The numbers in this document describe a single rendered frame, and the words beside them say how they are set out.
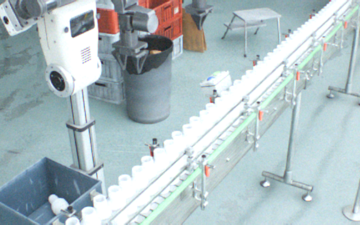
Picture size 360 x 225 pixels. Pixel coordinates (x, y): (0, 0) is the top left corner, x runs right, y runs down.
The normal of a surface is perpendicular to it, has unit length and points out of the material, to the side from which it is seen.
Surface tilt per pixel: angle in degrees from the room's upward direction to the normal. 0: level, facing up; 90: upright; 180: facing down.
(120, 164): 0
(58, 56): 101
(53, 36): 90
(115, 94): 90
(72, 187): 90
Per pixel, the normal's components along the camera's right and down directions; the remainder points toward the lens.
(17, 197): 0.84, 0.25
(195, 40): -0.51, 0.56
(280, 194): -0.02, -0.87
